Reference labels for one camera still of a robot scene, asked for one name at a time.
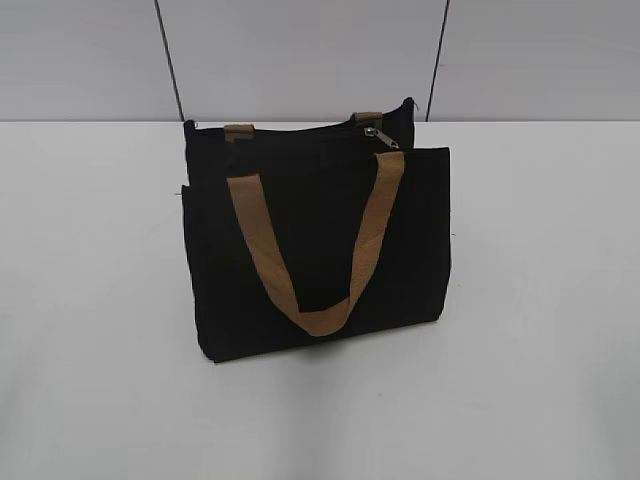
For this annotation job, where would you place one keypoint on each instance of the black tote bag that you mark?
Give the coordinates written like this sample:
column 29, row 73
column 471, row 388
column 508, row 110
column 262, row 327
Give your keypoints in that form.
column 316, row 187

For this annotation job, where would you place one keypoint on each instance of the silver zipper pull with ring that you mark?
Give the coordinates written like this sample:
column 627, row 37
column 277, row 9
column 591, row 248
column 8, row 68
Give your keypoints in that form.
column 381, row 136

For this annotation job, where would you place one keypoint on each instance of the tan front bag handle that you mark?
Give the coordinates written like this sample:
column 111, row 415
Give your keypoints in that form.
column 252, row 214

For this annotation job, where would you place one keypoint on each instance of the tan bag handle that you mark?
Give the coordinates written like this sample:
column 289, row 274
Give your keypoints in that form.
column 236, row 132
column 252, row 214

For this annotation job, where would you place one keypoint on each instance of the tan rear bag handle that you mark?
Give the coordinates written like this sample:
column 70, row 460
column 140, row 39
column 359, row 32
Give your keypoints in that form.
column 236, row 132

